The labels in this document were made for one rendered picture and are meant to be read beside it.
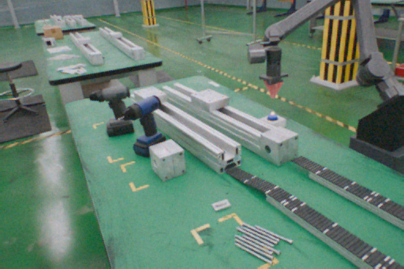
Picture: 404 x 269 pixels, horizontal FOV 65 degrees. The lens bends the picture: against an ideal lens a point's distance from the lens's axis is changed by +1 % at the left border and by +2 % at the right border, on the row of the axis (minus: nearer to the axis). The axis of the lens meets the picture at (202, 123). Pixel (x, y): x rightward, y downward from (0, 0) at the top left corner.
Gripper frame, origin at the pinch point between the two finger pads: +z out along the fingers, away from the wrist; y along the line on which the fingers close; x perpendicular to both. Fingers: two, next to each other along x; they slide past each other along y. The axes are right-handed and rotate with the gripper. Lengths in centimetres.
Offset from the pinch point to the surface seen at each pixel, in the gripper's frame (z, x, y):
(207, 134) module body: 9.4, -4.6, 29.8
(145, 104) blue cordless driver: -5, -17, 49
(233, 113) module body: 8.3, -12.3, 10.9
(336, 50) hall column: 49, -154, -257
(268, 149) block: 11.2, 16.7, 18.0
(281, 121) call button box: 10.5, 4.1, -1.0
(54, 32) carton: 7, -377, 23
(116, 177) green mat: 16, -10, 66
